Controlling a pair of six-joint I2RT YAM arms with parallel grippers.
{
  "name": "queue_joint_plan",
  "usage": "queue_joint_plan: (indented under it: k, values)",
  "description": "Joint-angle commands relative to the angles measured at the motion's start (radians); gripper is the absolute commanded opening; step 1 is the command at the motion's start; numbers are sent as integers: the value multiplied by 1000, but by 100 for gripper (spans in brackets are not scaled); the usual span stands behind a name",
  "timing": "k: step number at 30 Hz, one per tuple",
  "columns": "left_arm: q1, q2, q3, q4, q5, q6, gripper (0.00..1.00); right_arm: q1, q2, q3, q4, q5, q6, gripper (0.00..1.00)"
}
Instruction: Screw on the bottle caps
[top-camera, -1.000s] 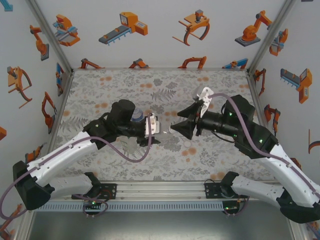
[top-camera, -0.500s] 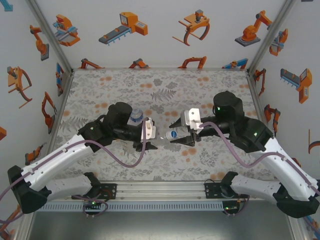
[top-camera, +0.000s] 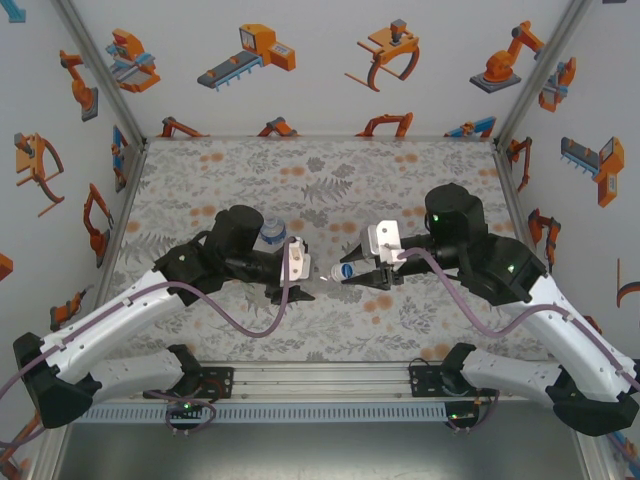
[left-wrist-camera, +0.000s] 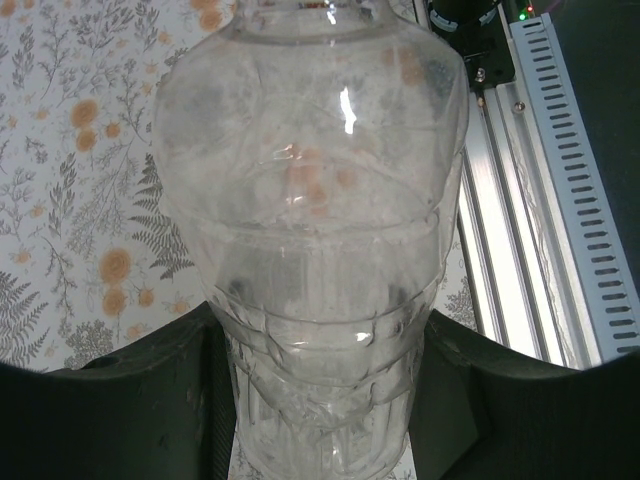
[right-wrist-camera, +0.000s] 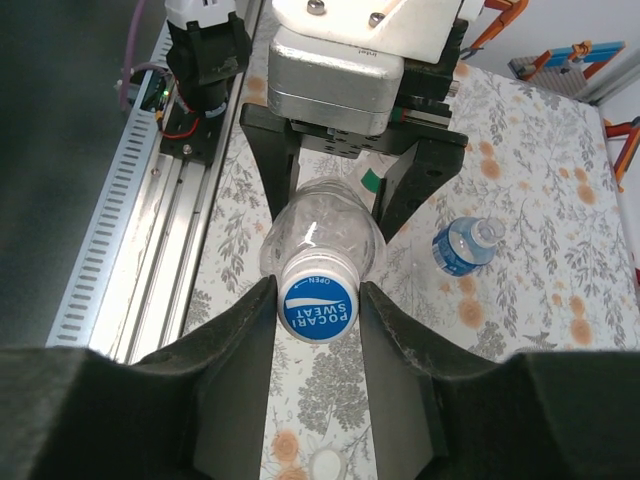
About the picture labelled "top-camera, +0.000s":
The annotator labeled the clear bottle blue label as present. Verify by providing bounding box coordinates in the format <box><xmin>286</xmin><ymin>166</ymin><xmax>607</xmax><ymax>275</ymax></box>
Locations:
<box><xmin>258</xmin><ymin>215</ymin><xmax>289</xmax><ymax>256</ymax></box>

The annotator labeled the grey floral table mat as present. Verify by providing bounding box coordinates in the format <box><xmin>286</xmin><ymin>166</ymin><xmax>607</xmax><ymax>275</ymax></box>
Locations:
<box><xmin>102</xmin><ymin>138</ymin><xmax>554</xmax><ymax>364</ymax></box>

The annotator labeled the small circuit board green light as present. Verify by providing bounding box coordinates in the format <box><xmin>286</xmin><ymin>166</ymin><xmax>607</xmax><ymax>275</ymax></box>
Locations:
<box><xmin>167</xmin><ymin>399</ymin><xmax>206</xmax><ymax>416</ymax></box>
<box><xmin>446</xmin><ymin>407</ymin><xmax>481</xmax><ymax>426</ymax></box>

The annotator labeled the aluminium side rail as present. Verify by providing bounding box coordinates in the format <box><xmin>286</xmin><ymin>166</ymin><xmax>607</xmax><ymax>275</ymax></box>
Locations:
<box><xmin>92</xmin><ymin>142</ymin><xmax>150</xmax><ymax>311</ymax></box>
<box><xmin>492</xmin><ymin>139</ymin><xmax>571</xmax><ymax>361</ymax></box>

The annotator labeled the thin aluminium rail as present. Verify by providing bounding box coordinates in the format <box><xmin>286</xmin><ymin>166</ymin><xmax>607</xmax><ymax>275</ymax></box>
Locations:
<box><xmin>143</xmin><ymin>133</ymin><xmax>497</xmax><ymax>144</ymax></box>

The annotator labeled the wide aluminium extrusion rail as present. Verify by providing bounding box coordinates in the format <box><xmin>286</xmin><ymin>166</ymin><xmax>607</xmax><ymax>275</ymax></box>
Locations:
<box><xmin>107</xmin><ymin>360</ymin><xmax>594</xmax><ymax>404</ymax></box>

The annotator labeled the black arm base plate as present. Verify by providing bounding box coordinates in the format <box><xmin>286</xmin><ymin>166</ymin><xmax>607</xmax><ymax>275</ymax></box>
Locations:
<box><xmin>197</xmin><ymin>367</ymin><xmax>236</xmax><ymax>400</ymax></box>
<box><xmin>408</xmin><ymin>363</ymin><xmax>501</xmax><ymax>400</ymax></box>

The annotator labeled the slotted grey cable tray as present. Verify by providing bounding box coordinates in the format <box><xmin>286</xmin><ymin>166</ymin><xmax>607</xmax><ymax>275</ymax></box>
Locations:
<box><xmin>92</xmin><ymin>402</ymin><xmax>449</xmax><ymax>425</ymax></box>

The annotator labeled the aluminium frame post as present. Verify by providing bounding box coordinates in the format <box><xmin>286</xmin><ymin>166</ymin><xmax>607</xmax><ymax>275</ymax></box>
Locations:
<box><xmin>49</xmin><ymin>0</ymin><xmax>150</xmax><ymax>149</ymax></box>
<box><xmin>24</xmin><ymin>427</ymin><xmax>71</xmax><ymax>480</ymax></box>
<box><xmin>492</xmin><ymin>0</ymin><xmax>596</xmax><ymax>151</ymax></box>
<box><xmin>574</xmin><ymin>432</ymin><xmax>621</xmax><ymax>480</ymax></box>

